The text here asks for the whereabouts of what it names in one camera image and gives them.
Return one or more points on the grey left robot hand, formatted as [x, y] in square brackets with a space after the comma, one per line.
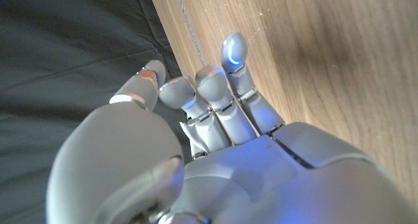
[261, 185]

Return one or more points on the black backdrop curtain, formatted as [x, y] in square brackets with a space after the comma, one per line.
[65, 38]

